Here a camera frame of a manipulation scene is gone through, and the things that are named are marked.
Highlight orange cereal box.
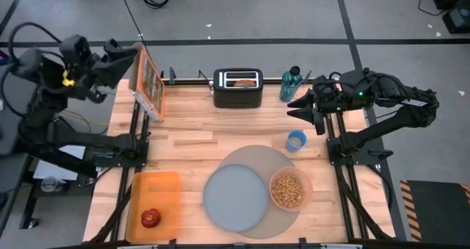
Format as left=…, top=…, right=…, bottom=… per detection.
left=128, top=42, right=166, bottom=122

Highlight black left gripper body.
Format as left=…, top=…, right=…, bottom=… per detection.
left=69, top=54, right=111, bottom=103

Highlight black desk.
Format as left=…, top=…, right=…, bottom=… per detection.
left=0, top=60, right=97, bottom=239

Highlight pink translucent bowl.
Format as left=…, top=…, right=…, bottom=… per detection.
left=268, top=166, right=314, bottom=212

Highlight red apple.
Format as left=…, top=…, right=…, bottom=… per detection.
left=141, top=208, right=162, bottom=229

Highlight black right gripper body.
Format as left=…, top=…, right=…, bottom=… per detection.
left=311, top=80, right=346, bottom=136

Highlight clear plastic cup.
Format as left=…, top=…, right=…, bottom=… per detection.
left=40, top=176, right=63, bottom=193

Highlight cereal rings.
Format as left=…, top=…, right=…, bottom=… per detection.
left=273, top=173, right=306, bottom=209

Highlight grey round plate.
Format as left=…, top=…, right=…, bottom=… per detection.
left=203, top=163, right=270, bottom=233

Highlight black two-slot toaster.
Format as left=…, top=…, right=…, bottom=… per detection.
left=212, top=68, right=264, bottom=109

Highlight black toaster cord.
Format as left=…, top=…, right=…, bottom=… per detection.
left=198, top=69, right=216, bottom=92

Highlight grey round placemat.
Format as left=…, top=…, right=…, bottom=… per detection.
left=217, top=145, right=300, bottom=240

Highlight orange plastic tray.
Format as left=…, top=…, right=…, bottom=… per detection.
left=125, top=170, right=183, bottom=244

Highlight black floor device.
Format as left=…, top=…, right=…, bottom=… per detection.
left=442, top=6, right=470, bottom=35

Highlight black mat hazard stripes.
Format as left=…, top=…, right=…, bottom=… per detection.
left=399, top=179, right=470, bottom=242

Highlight black floor cable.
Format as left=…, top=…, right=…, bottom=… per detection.
left=117, top=0, right=146, bottom=46

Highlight yellow floor cable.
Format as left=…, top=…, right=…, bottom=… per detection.
left=60, top=110, right=110, bottom=127

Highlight white paper sheet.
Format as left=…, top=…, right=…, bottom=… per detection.
left=32, top=144, right=87, bottom=181

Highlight teal water bottle black cap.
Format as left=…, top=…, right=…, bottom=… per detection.
left=279, top=65, right=304, bottom=103

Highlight black aluminium table frame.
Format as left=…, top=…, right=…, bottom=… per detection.
left=84, top=68, right=396, bottom=249

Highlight blue cup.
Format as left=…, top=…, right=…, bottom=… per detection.
left=286, top=129, right=308, bottom=153

